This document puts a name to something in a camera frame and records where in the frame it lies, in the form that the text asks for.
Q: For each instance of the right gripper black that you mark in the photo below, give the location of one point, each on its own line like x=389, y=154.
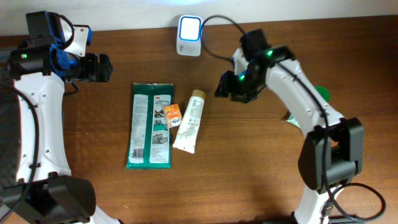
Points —
x=225, y=81

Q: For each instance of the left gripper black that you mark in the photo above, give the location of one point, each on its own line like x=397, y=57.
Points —
x=97, y=71

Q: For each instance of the mint green tissue pack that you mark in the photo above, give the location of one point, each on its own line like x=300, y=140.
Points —
x=291, y=119

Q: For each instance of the small orange box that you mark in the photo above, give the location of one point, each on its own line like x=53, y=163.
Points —
x=173, y=115

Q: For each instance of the green capped bottle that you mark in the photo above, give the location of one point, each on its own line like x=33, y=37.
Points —
x=324, y=92

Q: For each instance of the white cream tube gold cap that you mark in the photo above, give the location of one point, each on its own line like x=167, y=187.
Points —
x=188, y=130

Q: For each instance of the green 3M gloves packet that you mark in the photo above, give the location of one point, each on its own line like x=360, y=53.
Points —
x=150, y=140

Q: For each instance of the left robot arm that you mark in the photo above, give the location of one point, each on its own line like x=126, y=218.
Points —
x=36, y=180

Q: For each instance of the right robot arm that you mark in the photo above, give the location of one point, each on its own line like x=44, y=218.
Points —
x=332, y=153

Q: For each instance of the grey plastic mesh basket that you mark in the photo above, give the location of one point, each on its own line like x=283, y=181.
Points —
x=10, y=127

